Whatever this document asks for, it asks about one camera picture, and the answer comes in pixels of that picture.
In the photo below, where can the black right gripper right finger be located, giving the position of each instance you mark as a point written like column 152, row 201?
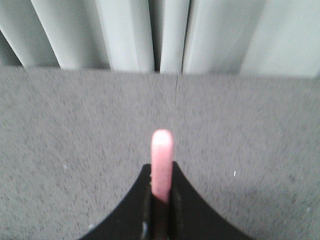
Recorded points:
column 191, row 218

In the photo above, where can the pink chopstick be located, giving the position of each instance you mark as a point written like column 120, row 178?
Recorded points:
column 162, row 146

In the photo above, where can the grey pleated curtain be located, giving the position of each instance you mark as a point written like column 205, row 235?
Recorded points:
column 247, row 37

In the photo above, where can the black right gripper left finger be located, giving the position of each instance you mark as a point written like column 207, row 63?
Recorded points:
column 131, row 219

